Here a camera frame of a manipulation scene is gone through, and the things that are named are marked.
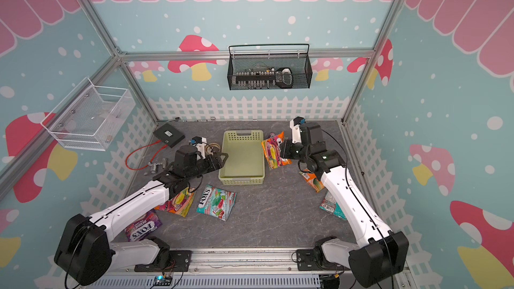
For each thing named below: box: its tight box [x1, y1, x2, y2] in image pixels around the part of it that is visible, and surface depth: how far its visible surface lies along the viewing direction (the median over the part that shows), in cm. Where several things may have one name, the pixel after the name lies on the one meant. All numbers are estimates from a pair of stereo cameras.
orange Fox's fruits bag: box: [261, 131, 293, 170], surface depth 83 cm
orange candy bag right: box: [298, 168, 325, 193], surface depth 95 cm
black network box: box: [152, 122, 186, 148], surface depth 115 cm
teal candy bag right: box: [319, 189, 348, 221], surface depth 87 cm
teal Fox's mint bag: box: [196, 184, 238, 222], surface depth 88 cm
